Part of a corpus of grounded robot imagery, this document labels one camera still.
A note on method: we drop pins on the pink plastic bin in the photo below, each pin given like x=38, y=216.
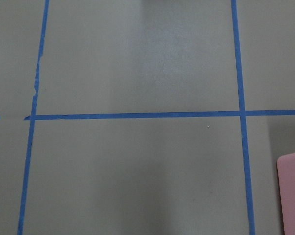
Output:
x=286, y=177

